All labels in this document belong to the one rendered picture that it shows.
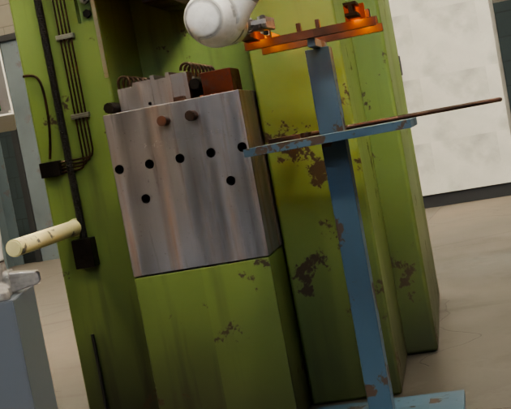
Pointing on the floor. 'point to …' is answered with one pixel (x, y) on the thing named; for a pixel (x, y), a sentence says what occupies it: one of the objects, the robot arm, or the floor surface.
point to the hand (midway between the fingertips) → (247, 31)
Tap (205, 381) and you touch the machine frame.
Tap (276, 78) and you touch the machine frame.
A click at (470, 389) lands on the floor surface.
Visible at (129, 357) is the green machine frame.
